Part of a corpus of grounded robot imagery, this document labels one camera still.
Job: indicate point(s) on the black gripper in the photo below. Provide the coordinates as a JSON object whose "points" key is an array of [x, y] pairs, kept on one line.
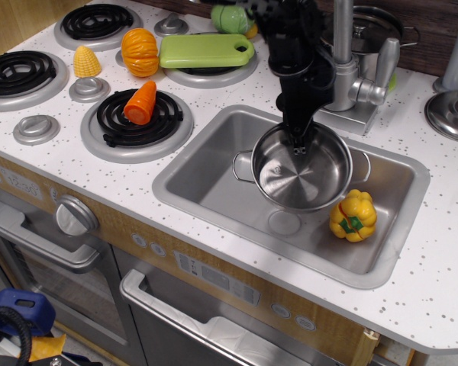
{"points": [[302, 95]]}

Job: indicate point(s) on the stainless steel pan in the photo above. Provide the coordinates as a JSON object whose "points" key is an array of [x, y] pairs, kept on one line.
{"points": [[301, 184]]}

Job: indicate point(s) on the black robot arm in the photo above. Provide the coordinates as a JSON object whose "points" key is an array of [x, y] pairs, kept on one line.
{"points": [[292, 31]]}

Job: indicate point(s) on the grey toy sink basin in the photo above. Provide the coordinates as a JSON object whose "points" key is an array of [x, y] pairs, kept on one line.
{"points": [[210, 179]]}

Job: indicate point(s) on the silver toy faucet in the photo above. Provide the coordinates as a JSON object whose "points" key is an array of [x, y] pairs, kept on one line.
{"points": [[356, 100]]}

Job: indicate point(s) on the yellow toy bell pepper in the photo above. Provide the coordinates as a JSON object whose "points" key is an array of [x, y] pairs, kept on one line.
{"points": [[354, 218]]}

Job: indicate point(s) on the back right burner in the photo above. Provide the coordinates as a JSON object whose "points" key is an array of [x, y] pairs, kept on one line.
{"points": [[210, 78]]}

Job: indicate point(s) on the small yellow toy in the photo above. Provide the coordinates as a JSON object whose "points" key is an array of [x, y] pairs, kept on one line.
{"points": [[252, 32]]}

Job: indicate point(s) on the steel pot with lid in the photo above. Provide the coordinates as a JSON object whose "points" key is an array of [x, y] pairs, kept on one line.
{"points": [[371, 35]]}

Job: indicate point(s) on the green toy cabbage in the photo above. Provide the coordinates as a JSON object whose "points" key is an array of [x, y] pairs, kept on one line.
{"points": [[231, 19]]}

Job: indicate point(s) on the steel pot lid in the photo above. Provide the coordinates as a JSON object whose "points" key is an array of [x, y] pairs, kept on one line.
{"points": [[441, 112]]}

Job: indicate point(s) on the green plastic cutting board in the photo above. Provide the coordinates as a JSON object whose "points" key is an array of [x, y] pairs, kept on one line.
{"points": [[205, 51]]}

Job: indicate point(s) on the orange toy carrot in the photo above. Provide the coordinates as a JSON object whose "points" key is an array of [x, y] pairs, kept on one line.
{"points": [[139, 108]]}

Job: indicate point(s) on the silver stove knob back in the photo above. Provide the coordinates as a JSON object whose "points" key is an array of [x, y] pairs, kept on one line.
{"points": [[171, 25]]}

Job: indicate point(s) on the silver stove knob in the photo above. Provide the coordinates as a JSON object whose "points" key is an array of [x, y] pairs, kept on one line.
{"points": [[89, 89], [171, 25], [36, 129]]}

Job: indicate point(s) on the front right black burner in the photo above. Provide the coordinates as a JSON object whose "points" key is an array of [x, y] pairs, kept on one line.
{"points": [[110, 136]]}

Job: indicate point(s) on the black burner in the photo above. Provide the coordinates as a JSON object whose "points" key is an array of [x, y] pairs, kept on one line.
{"points": [[99, 27], [110, 136], [29, 78]]}

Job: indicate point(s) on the orange toy pumpkin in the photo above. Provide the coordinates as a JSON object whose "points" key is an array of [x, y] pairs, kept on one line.
{"points": [[139, 52]]}

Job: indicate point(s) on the toy dishwasher door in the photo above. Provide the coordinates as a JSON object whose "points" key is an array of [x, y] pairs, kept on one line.
{"points": [[188, 312]]}

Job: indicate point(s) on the silver stove knob middle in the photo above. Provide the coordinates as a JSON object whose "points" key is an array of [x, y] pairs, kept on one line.
{"points": [[89, 89]]}

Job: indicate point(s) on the yellow toy corn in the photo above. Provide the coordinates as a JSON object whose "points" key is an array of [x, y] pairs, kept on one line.
{"points": [[85, 63]]}

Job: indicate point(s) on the back left black burner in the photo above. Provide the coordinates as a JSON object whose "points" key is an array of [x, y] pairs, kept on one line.
{"points": [[99, 27]]}

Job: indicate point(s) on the silver oven dial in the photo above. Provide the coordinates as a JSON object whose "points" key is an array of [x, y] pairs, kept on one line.
{"points": [[73, 217]]}

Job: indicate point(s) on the silver stove knob front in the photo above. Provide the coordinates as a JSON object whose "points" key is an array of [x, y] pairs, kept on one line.
{"points": [[36, 129]]}

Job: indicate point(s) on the front left black burner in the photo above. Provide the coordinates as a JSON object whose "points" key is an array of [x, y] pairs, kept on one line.
{"points": [[29, 78]]}

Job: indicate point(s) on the toy oven door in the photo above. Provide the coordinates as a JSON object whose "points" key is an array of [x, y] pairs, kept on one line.
{"points": [[78, 275]]}

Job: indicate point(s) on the blue object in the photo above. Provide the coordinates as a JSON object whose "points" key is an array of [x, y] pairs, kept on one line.
{"points": [[25, 310]]}

